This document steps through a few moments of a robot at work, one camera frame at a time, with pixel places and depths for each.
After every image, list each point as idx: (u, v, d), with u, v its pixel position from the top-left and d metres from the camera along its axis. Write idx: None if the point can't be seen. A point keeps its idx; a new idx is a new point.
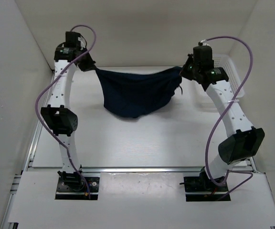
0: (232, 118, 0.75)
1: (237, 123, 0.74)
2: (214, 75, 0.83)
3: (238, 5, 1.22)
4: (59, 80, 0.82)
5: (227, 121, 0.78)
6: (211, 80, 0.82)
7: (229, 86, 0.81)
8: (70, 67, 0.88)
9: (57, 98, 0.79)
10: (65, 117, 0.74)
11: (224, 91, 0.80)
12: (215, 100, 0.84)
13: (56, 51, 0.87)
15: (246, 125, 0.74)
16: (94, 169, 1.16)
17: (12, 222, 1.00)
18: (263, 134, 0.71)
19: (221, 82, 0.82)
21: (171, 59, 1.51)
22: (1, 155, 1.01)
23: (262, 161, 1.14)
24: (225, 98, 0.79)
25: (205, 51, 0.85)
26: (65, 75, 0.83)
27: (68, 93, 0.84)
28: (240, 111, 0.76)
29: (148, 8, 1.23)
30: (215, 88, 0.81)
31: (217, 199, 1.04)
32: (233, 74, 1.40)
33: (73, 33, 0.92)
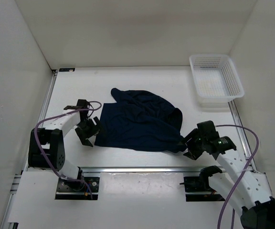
0: (248, 188, 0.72)
1: (254, 193, 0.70)
2: (222, 144, 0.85)
3: (238, 6, 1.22)
4: (62, 117, 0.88)
5: (243, 192, 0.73)
6: (220, 150, 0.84)
7: (238, 155, 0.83)
8: (76, 116, 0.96)
9: (55, 124, 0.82)
10: (57, 137, 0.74)
11: (234, 160, 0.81)
12: (226, 170, 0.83)
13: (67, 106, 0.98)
15: (263, 196, 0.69)
16: (93, 169, 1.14)
17: (12, 222, 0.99)
18: None
19: (230, 151, 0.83)
21: (170, 59, 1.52)
22: (1, 155, 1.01)
23: (262, 161, 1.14)
24: (236, 168, 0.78)
25: (207, 124, 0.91)
26: (70, 116, 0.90)
27: (65, 130, 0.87)
28: (254, 180, 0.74)
29: (148, 9, 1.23)
30: (225, 157, 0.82)
31: (217, 199, 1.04)
32: (232, 72, 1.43)
33: (83, 99, 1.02)
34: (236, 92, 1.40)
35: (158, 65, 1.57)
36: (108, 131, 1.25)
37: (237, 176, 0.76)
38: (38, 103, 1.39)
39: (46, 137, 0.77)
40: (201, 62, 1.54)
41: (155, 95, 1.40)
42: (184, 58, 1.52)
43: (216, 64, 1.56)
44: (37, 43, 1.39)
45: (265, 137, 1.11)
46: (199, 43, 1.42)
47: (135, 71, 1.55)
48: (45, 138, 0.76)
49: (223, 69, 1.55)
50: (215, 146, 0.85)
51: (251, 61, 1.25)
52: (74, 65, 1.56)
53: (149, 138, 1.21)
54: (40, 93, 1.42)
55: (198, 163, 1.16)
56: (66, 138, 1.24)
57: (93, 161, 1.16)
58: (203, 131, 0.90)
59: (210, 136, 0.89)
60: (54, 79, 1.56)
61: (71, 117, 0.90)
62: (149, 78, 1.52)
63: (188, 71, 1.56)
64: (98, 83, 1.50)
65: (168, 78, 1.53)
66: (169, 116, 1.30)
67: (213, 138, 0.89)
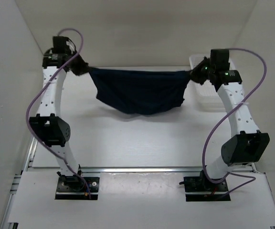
0: (238, 119, 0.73)
1: (243, 124, 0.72)
2: (228, 76, 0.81)
3: (238, 7, 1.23)
4: (47, 88, 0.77)
5: (233, 122, 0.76)
6: (223, 81, 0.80)
7: (241, 88, 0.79)
8: (60, 74, 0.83)
9: (47, 106, 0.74)
10: (57, 128, 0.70)
11: (235, 92, 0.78)
12: (225, 101, 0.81)
13: (44, 58, 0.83)
15: (251, 128, 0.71)
16: (93, 169, 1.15)
17: (12, 222, 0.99)
18: (268, 139, 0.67)
19: (234, 84, 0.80)
21: (170, 60, 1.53)
22: (1, 155, 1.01)
23: (262, 161, 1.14)
24: (235, 101, 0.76)
25: (222, 53, 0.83)
26: (55, 81, 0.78)
27: (58, 101, 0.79)
28: (247, 113, 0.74)
29: (148, 9, 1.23)
30: (226, 88, 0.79)
31: (217, 198, 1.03)
32: None
33: (61, 37, 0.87)
34: None
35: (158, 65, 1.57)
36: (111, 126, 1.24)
37: (233, 108, 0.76)
38: (38, 103, 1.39)
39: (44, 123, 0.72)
40: None
41: None
42: (184, 58, 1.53)
43: None
44: (36, 43, 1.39)
45: None
46: (198, 43, 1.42)
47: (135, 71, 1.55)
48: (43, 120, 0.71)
49: None
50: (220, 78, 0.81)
51: (251, 61, 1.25)
52: None
53: None
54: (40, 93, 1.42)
55: (197, 163, 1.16)
56: None
57: (93, 161, 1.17)
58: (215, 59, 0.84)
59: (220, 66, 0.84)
60: None
61: (57, 82, 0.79)
62: None
63: None
64: None
65: None
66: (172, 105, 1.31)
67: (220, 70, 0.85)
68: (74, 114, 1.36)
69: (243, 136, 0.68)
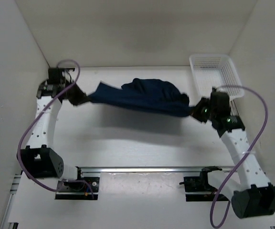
0: (247, 171, 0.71)
1: (252, 176, 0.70)
2: (230, 122, 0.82)
3: (238, 7, 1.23)
4: (41, 118, 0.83)
5: (240, 173, 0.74)
6: (227, 129, 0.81)
7: (245, 136, 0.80)
8: (54, 103, 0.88)
9: (38, 136, 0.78)
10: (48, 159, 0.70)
11: (239, 140, 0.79)
12: (229, 149, 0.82)
13: (39, 88, 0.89)
15: (262, 181, 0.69)
16: (93, 169, 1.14)
17: (12, 222, 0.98)
18: None
19: (237, 130, 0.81)
21: (170, 60, 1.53)
22: (1, 155, 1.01)
23: (262, 161, 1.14)
24: (240, 150, 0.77)
25: (222, 98, 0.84)
26: (48, 111, 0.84)
27: (50, 131, 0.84)
28: (255, 164, 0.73)
29: (148, 9, 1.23)
30: (230, 136, 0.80)
31: (217, 198, 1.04)
32: (233, 73, 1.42)
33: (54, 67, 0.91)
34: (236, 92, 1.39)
35: (159, 65, 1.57)
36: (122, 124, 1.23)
37: (240, 158, 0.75)
38: None
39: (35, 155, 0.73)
40: (201, 62, 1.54)
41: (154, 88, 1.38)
42: (184, 58, 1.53)
43: (216, 64, 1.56)
44: (37, 43, 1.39)
45: (265, 137, 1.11)
46: (198, 43, 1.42)
47: (135, 71, 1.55)
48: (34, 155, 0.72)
49: (223, 69, 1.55)
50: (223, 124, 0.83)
51: (251, 61, 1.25)
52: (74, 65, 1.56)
53: None
54: None
55: (197, 163, 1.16)
56: (66, 138, 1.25)
57: (93, 161, 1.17)
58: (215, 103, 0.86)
59: (221, 112, 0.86)
60: None
61: (49, 112, 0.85)
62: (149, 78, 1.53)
63: (188, 71, 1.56)
64: (99, 83, 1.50)
65: (168, 78, 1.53)
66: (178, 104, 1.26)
67: (222, 115, 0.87)
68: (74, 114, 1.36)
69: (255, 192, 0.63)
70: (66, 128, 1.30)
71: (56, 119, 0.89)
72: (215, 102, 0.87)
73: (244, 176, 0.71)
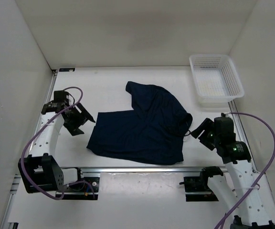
0: (249, 207, 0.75)
1: (254, 213, 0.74)
2: (237, 151, 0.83)
3: (238, 7, 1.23)
4: (44, 130, 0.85)
5: (242, 207, 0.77)
6: (233, 160, 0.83)
7: (250, 169, 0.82)
8: (58, 119, 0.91)
9: (41, 146, 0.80)
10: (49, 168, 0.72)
11: (244, 173, 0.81)
12: (233, 179, 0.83)
13: (44, 106, 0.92)
15: (263, 218, 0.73)
16: (93, 168, 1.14)
17: (12, 222, 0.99)
18: None
19: (243, 161, 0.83)
21: (170, 60, 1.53)
22: (1, 155, 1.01)
23: (262, 161, 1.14)
24: (244, 184, 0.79)
25: (226, 126, 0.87)
26: (52, 124, 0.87)
27: (52, 142, 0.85)
28: (259, 200, 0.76)
29: (148, 9, 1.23)
30: (235, 169, 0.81)
31: (216, 198, 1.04)
32: (233, 73, 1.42)
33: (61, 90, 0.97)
34: (236, 92, 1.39)
35: (158, 65, 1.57)
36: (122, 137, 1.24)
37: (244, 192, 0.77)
38: (38, 103, 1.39)
39: (36, 163, 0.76)
40: (201, 62, 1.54)
41: (154, 94, 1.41)
42: (184, 58, 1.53)
43: (216, 64, 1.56)
44: (37, 43, 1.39)
45: (265, 137, 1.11)
46: (198, 43, 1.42)
47: (135, 71, 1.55)
48: (35, 163, 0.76)
49: (223, 69, 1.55)
50: (229, 153, 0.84)
51: (251, 61, 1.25)
52: (74, 64, 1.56)
53: (149, 136, 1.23)
54: (40, 93, 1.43)
55: (197, 163, 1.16)
56: (66, 138, 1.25)
57: (93, 161, 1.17)
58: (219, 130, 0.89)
59: (226, 139, 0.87)
60: (55, 79, 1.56)
61: (53, 124, 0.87)
62: (149, 78, 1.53)
63: (188, 71, 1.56)
64: (98, 83, 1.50)
65: (168, 78, 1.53)
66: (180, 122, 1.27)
67: (227, 142, 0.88)
68: None
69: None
70: (66, 128, 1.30)
71: (58, 133, 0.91)
72: (218, 130, 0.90)
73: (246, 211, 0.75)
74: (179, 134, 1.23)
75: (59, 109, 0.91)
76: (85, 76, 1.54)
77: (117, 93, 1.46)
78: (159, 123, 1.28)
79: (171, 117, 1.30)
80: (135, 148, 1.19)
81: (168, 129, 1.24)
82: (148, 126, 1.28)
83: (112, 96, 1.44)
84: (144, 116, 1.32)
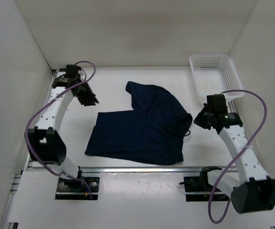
0: (245, 164, 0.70)
1: (250, 169, 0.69)
2: (228, 119, 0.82)
3: (238, 7, 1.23)
4: (52, 104, 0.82)
5: (239, 167, 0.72)
6: (225, 124, 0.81)
7: (243, 131, 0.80)
8: (67, 94, 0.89)
9: (47, 119, 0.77)
10: (53, 142, 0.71)
11: (237, 136, 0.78)
12: (227, 145, 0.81)
13: (55, 80, 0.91)
15: (260, 173, 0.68)
16: (93, 169, 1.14)
17: (12, 222, 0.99)
18: None
19: (235, 126, 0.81)
21: (170, 60, 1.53)
22: (1, 155, 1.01)
23: (262, 161, 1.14)
24: (238, 145, 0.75)
25: (217, 98, 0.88)
26: (60, 99, 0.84)
27: (59, 117, 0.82)
28: (254, 158, 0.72)
29: (148, 9, 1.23)
30: (227, 131, 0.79)
31: (216, 198, 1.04)
32: (233, 73, 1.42)
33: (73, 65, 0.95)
34: (236, 92, 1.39)
35: (158, 65, 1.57)
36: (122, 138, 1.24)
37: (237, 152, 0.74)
38: (37, 103, 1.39)
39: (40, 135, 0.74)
40: (201, 62, 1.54)
41: (154, 94, 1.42)
42: (184, 58, 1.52)
43: (216, 64, 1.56)
44: (37, 43, 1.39)
45: (265, 137, 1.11)
46: (198, 43, 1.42)
47: (135, 71, 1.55)
48: (39, 135, 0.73)
49: (223, 69, 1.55)
50: (220, 119, 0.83)
51: (251, 60, 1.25)
52: (74, 65, 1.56)
53: (149, 136, 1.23)
54: (40, 93, 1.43)
55: (197, 163, 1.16)
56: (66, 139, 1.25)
57: (93, 161, 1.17)
58: (211, 104, 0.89)
59: (218, 110, 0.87)
60: (55, 79, 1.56)
61: (61, 100, 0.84)
62: (149, 78, 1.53)
63: (188, 71, 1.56)
64: (98, 83, 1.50)
65: (168, 78, 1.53)
66: (180, 122, 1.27)
67: (220, 112, 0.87)
68: (74, 114, 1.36)
69: (254, 187, 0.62)
70: (66, 128, 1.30)
71: (66, 109, 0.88)
72: (210, 102, 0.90)
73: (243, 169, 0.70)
74: (179, 134, 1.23)
75: (70, 85, 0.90)
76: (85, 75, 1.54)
77: (117, 93, 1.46)
78: (159, 123, 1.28)
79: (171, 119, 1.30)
80: (135, 148, 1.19)
81: (168, 129, 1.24)
82: (148, 126, 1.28)
83: (112, 96, 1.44)
84: (144, 116, 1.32)
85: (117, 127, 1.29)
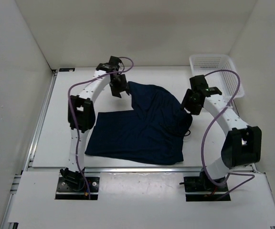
0: (228, 119, 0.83)
1: (233, 122, 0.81)
2: (209, 91, 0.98)
3: (238, 7, 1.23)
4: (93, 82, 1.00)
5: (223, 123, 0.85)
6: (206, 94, 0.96)
7: (222, 98, 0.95)
8: (106, 77, 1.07)
9: (87, 92, 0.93)
10: (88, 111, 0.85)
11: (218, 101, 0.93)
12: (211, 110, 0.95)
13: (99, 64, 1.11)
15: (241, 123, 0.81)
16: (94, 169, 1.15)
17: (12, 222, 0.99)
18: (260, 132, 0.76)
19: (215, 95, 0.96)
21: (170, 59, 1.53)
22: (2, 155, 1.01)
23: (262, 161, 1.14)
24: (219, 107, 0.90)
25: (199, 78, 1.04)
26: (100, 80, 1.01)
27: (96, 94, 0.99)
28: (235, 114, 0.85)
29: (148, 9, 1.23)
30: (209, 99, 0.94)
31: (216, 198, 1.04)
32: (233, 73, 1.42)
33: (115, 57, 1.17)
34: (236, 92, 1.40)
35: (158, 65, 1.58)
36: (122, 138, 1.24)
37: (219, 111, 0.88)
38: (38, 103, 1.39)
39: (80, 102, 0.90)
40: (201, 62, 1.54)
41: (154, 94, 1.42)
42: (184, 58, 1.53)
43: (216, 64, 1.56)
44: (37, 42, 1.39)
45: (265, 137, 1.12)
46: (198, 43, 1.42)
47: (135, 71, 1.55)
48: (79, 102, 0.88)
49: (223, 69, 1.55)
50: (202, 92, 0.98)
51: (251, 61, 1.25)
52: (74, 64, 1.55)
53: (149, 136, 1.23)
54: (40, 93, 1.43)
55: (197, 163, 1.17)
56: (66, 140, 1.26)
57: (93, 161, 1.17)
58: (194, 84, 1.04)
59: (201, 87, 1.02)
60: (55, 79, 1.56)
61: (101, 81, 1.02)
62: (149, 78, 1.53)
63: (188, 71, 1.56)
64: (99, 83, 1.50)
65: (168, 78, 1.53)
66: (180, 123, 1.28)
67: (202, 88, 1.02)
68: None
69: (238, 133, 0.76)
70: (66, 128, 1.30)
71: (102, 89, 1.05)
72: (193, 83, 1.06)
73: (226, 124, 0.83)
74: (179, 134, 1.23)
75: (110, 71, 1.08)
76: (85, 75, 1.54)
77: None
78: (159, 123, 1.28)
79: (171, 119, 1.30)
80: (134, 148, 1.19)
81: (168, 129, 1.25)
82: (148, 126, 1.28)
83: (112, 96, 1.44)
84: (144, 116, 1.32)
85: (117, 127, 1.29)
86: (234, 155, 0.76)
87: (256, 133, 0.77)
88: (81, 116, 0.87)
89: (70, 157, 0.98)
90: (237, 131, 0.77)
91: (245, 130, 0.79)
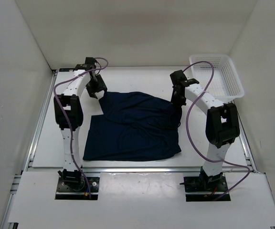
0: (206, 101, 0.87)
1: (211, 103, 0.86)
2: (187, 82, 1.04)
3: (237, 8, 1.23)
4: (76, 80, 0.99)
5: (204, 106, 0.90)
6: (185, 85, 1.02)
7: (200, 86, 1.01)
8: (87, 76, 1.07)
9: (71, 89, 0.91)
10: (75, 106, 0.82)
11: (196, 88, 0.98)
12: (192, 99, 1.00)
13: (77, 65, 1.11)
15: (218, 102, 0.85)
16: (94, 169, 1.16)
17: (12, 222, 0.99)
18: (235, 105, 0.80)
19: (194, 85, 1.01)
21: (170, 59, 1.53)
22: (2, 155, 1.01)
23: (262, 161, 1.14)
24: (198, 93, 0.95)
25: (177, 71, 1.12)
26: (81, 78, 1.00)
27: (79, 91, 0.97)
28: (211, 96, 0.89)
29: (149, 9, 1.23)
30: (189, 88, 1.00)
31: (214, 199, 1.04)
32: (233, 73, 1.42)
33: (92, 57, 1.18)
34: (236, 92, 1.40)
35: (159, 66, 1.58)
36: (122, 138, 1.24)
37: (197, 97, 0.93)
38: (37, 103, 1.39)
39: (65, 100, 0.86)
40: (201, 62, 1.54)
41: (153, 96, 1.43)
42: (184, 58, 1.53)
43: (216, 64, 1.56)
44: (37, 42, 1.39)
45: (265, 137, 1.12)
46: (198, 43, 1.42)
47: (135, 71, 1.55)
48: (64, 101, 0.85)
49: (223, 69, 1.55)
50: (182, 84, 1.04)
51: (251, 61, 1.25)
52: (75, 65, 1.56)
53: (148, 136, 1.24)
54: (40, 93, 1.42)
55: (197, 163, 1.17)
56: None
57: (93, 161, 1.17)
58: (174, 78, 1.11)
59: (180, 79, 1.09)
60: (55, 79, 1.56)
61: (82, 78, 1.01)
62: (149, 78, 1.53)
63: (189, 72, 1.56)
64: None
65: (168, 78, 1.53)
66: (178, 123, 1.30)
67: (181, 80, 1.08)
68: None
69: (216, 110, 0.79)
70: None
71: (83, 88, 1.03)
72: (173, 77, 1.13)
73: (206, 106, 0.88)
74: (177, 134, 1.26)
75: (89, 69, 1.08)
76: None
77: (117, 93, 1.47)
78: (159, 123, 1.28)
79: (170, 119, 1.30)
80: (134, 148, 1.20)
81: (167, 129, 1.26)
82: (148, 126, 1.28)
83: None
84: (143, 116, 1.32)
85: (117, 127, 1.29)
86: (216, 130, 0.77)
87: (232, 108, 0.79)
88: (70, 113, 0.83)
89: (67, 158, 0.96)
90: (215, 108, 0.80)
91: (223, 108, 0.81)
